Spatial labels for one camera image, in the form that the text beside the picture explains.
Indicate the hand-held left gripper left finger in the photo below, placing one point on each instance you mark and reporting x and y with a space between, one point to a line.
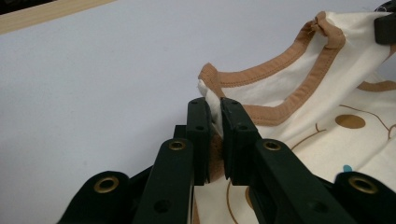
174 174

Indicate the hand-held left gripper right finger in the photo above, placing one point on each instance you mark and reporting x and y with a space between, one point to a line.
280 180

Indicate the cream baby bodysuit brown trim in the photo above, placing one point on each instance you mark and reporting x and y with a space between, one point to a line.
342 146

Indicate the light wooden table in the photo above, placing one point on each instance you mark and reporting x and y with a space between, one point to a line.
31 18

